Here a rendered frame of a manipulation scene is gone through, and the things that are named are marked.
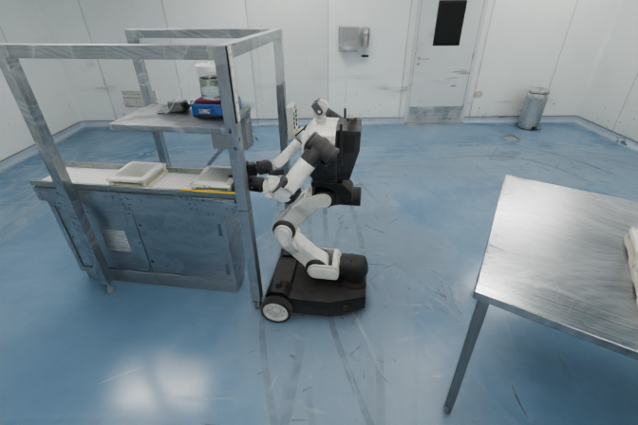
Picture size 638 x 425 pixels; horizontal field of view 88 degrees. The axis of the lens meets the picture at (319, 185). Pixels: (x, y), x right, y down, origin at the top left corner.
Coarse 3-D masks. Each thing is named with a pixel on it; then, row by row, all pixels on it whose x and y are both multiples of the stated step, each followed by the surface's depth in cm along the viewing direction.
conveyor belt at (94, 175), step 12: (72, 168) 222; (84, 168) 222; (48, 180) 207; (72, 180) 207; (84, 180) 207; (96, 180) 206; (168, 180) 205; (180, 180) 205; (192, 180) 205; (132, 192) 195
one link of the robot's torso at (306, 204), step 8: (304, 192) 199; (296, 200) 202; (304, 200) 187; (312, 200) 185; (320, 200) 184; (328, 200) 183; (288, 208) 203; (296, 208) 192; (304, 208) 189; (312, 208) 188; (320, 208) 188; (280, 216) 203; (288, 216) 197; (296, 216) 196; (304, 216) 196; (280, 224) 198; (288, 224) 198; (296, 224) 199
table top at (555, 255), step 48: (528, 192) 184; (576, 192) 184; (528, 240) 147; (576, 240) 147; (480, 288) 123; (528, 288) 123; (576, 288) 122; (624, 288) 122; (576, 336) 108; (624, 336) 105
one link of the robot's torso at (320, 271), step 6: (330, 252) 223; (336, 252) 218; (330, 258) 226; (336, 258) 213; (336, 264) 209; (312, 270) 209; (318, 270) 208; (324, 270) 208; (330, 270) 207; (336, 270) 207; (312, 276) 212; (318, 276) 211; (324, 276) 210; (330, 276) 209; (336, 276) 209
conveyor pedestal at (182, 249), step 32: (64, 224) 222; (96, 224) 217; (128, 224) 213; (160, 224) 209; (192, 224) 206; (224, 224) 201; (128, 256) 228; (160, 256) 224; (192, 256) 220; (224, 256) 215; (224, 288) 232
